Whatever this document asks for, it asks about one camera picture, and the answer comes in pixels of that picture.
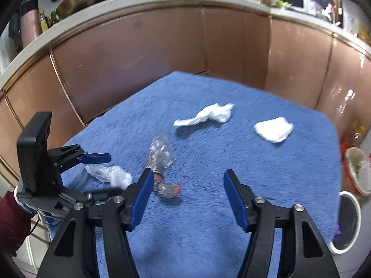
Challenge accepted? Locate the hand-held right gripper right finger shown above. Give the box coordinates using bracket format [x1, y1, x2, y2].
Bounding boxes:
[223, 169, 339, 278]

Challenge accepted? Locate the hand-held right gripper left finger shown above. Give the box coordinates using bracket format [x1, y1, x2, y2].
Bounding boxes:
[38, 168, 155, 278]

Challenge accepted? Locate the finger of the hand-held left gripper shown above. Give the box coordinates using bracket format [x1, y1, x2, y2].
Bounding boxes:
[48, 144, 111, 178]
[62, 187, 124, 207]

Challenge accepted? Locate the white tissue wad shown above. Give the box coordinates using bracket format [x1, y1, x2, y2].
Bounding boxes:
[85, 165, 133, 189]

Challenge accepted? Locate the crushed clear plastic bottle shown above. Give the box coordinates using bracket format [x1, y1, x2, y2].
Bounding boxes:
[146, 135, 183, 199]

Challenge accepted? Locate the long white tissue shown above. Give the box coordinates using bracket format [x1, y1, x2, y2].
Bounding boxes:
[174, 103, 235, 127]

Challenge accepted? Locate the white bin with black liner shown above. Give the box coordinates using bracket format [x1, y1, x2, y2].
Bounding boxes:
[329, 191, 361, 255]

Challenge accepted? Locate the person's left forearm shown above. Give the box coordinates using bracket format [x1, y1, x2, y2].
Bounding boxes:
[0, 190, 33, 257]

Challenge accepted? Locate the blue towel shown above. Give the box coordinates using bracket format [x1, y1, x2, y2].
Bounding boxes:
[48, 71, 342, 278]

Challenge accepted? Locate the beige bin with red liner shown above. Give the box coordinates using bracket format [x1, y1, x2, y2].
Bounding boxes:
[345, 146, 371, 198]

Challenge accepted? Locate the pink cylinder flask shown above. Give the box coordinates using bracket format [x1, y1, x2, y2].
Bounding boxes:
[20, 0, 43, 48]

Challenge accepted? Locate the bowl of green vegetables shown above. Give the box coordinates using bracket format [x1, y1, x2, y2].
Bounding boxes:
[271, 0, 292, 10]

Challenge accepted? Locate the white microwave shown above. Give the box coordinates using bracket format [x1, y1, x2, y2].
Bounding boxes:
[280, 0, 308, 14]

